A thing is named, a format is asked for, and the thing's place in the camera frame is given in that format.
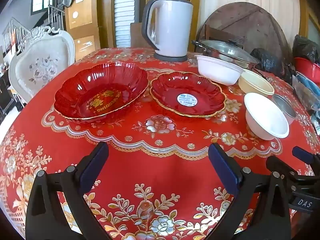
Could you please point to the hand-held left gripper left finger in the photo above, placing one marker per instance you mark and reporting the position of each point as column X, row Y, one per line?
column 96, row 165

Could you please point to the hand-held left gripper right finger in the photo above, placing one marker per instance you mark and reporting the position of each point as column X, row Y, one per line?
column 225, row 170

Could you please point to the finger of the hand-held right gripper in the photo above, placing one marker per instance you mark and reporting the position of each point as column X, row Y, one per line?
column 302, row 153
column 277, row 165

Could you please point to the small white bowl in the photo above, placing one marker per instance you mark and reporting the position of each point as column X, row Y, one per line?
column 265, row 120

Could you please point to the metal bowl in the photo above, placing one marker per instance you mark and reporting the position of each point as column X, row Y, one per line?
column 285, row 107

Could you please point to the large red plate gold lettering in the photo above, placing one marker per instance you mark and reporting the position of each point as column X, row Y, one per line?
column 100, row 87

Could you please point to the cream bowl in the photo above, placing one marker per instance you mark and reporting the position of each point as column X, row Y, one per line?
column 255, row 82

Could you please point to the small red plate white sticker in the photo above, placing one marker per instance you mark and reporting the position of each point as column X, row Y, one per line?
column 170, row 90

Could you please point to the large white bowl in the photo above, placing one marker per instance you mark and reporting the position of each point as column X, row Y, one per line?
column 217, row 72

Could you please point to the blue plastic package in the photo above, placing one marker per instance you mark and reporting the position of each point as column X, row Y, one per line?
column 306, row 90

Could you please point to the red floral tablecloth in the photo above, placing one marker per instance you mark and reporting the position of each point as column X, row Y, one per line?
column 160, row 142

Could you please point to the red plastic basin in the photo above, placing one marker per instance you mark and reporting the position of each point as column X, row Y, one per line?
column 310, row 67

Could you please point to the black plastic bag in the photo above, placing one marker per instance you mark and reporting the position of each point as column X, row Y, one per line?
column 305, row 47
column 270, row 62

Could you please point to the steel pot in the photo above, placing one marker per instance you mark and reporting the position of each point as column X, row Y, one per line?
column 248, row 65

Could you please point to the white ornate chair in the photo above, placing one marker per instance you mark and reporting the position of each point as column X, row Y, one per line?
column 40, row 67

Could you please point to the short cardboard box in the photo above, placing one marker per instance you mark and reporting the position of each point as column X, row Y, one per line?
column 86, row 47

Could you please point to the glass pot lid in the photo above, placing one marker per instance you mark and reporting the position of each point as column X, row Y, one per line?
column 225, row 50

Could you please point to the grey kettle base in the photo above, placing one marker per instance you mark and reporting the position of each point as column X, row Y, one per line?
column 172, row 58

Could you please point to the cardboard sheet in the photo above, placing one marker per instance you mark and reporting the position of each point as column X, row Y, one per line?
column 136, row 36

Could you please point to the round wooden tabletop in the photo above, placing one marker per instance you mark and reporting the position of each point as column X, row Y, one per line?
column 250, row 22

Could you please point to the white electric kettle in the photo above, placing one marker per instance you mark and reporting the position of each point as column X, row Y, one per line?
column 172, row 27

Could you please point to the tall cardboard box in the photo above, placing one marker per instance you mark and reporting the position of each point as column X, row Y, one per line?
column 82, row 12

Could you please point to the metal stair railing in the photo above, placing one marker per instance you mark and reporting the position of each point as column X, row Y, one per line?
column 53, row 17

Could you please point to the white louvred door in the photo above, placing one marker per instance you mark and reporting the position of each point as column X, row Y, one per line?
column 125, row 12

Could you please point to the window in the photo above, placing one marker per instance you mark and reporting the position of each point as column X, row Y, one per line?
column 41, row 0

